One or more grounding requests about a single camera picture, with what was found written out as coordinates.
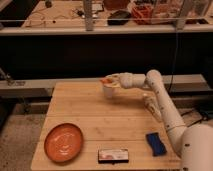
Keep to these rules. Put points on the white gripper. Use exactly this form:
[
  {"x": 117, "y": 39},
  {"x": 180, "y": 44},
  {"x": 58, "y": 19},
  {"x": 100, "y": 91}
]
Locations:
[{"x": 119, "y": 80}]

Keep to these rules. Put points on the orange pepper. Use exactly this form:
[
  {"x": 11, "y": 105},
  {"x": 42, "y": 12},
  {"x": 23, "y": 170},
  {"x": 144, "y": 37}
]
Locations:
[{"x": 106, "y": 80}]

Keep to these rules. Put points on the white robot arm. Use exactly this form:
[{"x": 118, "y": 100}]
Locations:
[{"x": 193, "y": 145}]

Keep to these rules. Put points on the white ceramic cup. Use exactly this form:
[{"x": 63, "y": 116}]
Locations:
[{"x": 109, "y": 92}]

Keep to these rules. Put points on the white bottle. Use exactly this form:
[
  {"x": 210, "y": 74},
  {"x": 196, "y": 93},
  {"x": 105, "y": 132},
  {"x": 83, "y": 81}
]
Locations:
[{"x": 151, "y": 104}]

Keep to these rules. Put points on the black bowl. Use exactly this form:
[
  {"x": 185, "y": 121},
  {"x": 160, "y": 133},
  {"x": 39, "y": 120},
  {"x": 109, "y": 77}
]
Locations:
[{"x": 119, "y": 17}]

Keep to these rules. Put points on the orange basket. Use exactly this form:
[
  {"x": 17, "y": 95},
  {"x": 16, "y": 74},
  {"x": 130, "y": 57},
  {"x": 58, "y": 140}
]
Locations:
[{"x": 142, "y": 14}]

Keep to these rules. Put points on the blue cloth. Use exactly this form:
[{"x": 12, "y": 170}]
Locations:
[{"x": 157, "y": 146}]

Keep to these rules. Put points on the black and white box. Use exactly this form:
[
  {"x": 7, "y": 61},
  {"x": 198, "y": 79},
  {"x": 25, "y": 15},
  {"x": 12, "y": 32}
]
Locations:
[{"x": 113, "y": 156}]

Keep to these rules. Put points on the orange plate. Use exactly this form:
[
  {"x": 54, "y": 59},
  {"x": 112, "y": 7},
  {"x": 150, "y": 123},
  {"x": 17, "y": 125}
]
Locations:
[{"x": 63, "y": 143}]

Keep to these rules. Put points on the metal clamp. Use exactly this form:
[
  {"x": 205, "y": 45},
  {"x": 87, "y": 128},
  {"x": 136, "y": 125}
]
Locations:
[{"x": 10, "y": 81}]

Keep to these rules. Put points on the grey metal post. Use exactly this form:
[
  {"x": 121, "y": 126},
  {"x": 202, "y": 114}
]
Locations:
[{"x": 87, "y": 4}]

